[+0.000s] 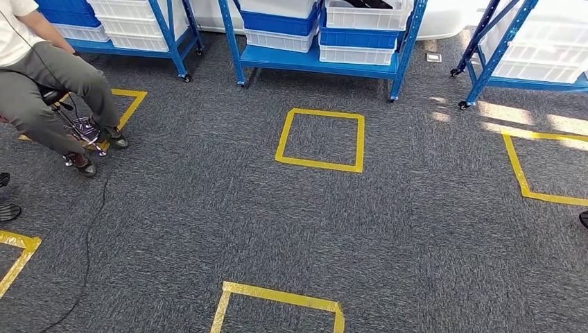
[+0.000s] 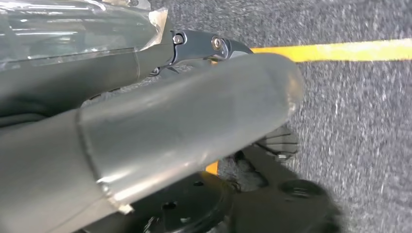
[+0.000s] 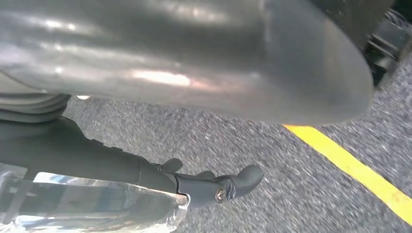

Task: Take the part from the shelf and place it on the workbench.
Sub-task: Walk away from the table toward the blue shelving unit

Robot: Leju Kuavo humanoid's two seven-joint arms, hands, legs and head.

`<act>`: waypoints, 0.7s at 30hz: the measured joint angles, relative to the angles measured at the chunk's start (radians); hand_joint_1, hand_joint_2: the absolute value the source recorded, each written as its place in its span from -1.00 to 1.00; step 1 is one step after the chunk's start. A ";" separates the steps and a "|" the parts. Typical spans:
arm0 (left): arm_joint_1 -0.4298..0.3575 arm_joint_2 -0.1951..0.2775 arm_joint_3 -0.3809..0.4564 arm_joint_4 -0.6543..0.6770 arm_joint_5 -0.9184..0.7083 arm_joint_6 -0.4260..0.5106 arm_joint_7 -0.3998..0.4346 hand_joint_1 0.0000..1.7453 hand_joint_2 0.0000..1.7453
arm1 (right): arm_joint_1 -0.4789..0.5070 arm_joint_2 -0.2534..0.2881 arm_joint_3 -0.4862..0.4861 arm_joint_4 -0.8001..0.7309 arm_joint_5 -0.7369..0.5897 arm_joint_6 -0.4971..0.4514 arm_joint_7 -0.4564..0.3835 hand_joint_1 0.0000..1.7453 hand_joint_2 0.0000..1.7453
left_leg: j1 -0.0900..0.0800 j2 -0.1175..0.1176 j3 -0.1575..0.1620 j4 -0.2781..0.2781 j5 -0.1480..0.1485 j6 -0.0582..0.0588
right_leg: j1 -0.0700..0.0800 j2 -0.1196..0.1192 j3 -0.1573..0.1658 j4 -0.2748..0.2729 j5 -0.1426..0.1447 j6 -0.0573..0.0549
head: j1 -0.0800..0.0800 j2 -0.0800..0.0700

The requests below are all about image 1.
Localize blue metal shelf rack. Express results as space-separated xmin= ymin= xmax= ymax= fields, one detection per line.
xmin=217 ymin=0 xmax=429 ymax=103
xmin=450 ymin=0 xmax=588 ymax=111
xmin=35 ymin=0 xmax=205 ymax=84

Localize yellow floor tape square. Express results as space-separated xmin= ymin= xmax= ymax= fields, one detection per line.
xmin=275 ymin=108 xmax=366 ymax=175
xmin=501 ymin=130 xmax=588 ymax=207
xmin=0 ymin=230 xmax=43 ymax=300
xmin=17 ymin=88 xmax=149 ymax=153
xmin=209 ymin=281 xmax=346 ymax=333

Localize blue plastic crate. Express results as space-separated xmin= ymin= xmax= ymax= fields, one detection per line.
xmin=39 ymin=8 xmax=102 ymax=29
xmin=241 ymin=6 xmax=321 ymax=37
xmin=318 ymin=16 xmax=406 ymax=51
xmin=35 ymin=0 xmax=94 ymax=13

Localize black trim parts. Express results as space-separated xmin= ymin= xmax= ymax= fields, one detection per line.
xmin=343 ymin=0 xmax=395 ymax=10

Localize white car red stripe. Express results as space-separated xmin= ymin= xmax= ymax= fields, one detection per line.
xmin=189 ymin=0 xmax=490 ymax=42

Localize chrome stool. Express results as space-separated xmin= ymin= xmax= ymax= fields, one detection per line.
xmin=39 ymin=87 xmax=109 ymax=158

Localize seated person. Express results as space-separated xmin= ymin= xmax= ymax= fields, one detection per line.
xmin=0 ymin=0 xmax=130 ymax=179

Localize black floor cable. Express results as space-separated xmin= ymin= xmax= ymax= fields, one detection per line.
xmin=39 ymin=174 xmax=112 ymax=333

